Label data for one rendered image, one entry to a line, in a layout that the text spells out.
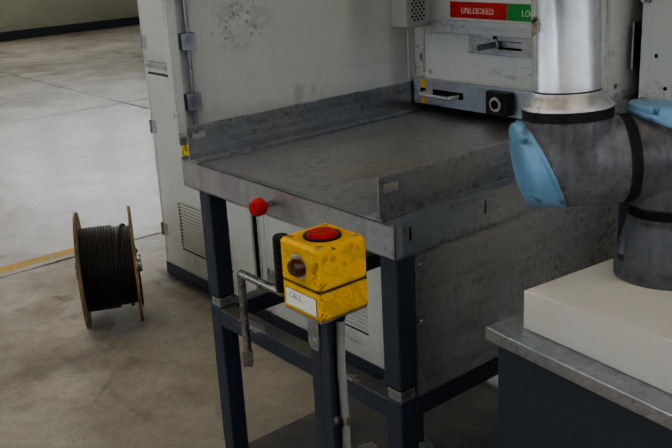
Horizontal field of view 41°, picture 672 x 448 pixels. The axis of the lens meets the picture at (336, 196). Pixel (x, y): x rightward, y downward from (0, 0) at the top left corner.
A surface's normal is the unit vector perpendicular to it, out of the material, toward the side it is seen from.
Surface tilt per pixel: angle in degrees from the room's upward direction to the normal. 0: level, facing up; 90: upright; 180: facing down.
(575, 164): 84
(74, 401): 0
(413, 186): 90
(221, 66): 90
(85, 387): 0
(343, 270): 89
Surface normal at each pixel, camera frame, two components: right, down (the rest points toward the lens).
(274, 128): 0.64, 0.19
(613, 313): -0.07, -0.97
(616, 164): 0.03, 0.09
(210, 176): -0.77, 0.22
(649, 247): -0.69, -0.07
